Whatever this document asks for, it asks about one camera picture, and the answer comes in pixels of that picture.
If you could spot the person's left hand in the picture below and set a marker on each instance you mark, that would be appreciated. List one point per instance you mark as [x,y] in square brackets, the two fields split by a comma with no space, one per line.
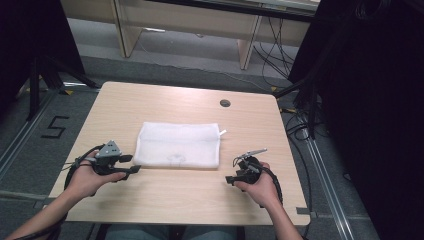
[87,180]

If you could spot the black curtain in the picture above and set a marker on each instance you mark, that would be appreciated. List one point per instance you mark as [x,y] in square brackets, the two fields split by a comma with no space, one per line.
[373,100]
[30,40]

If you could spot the person's legs in jeans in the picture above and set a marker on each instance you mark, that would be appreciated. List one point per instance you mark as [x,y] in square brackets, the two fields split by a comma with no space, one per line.
[140,232]

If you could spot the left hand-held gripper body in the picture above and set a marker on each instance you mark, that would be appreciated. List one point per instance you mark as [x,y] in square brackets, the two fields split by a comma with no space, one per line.
[106,156]

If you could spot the grey tape piece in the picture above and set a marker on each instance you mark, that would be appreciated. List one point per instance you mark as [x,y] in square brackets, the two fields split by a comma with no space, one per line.
[302,211]
[41,204]

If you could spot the light wooden desk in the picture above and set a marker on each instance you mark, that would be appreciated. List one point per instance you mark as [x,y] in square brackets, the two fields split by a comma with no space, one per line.
[186,20]

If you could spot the white mesh laundry bag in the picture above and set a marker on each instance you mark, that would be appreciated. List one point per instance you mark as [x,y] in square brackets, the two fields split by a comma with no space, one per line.
[178,143]

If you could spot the black metal stand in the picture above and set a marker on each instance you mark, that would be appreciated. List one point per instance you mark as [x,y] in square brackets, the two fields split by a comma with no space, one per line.
[308,96]
[35,86]

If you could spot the aluminium floor rail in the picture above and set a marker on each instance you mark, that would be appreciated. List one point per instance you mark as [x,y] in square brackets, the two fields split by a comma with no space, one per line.
[23,133]
[328,186]

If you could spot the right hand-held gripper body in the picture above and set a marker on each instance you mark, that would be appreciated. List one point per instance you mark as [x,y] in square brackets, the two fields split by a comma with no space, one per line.
[249,170]

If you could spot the person's right hand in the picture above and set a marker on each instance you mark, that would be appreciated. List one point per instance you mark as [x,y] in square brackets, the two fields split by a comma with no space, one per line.
[260,188]

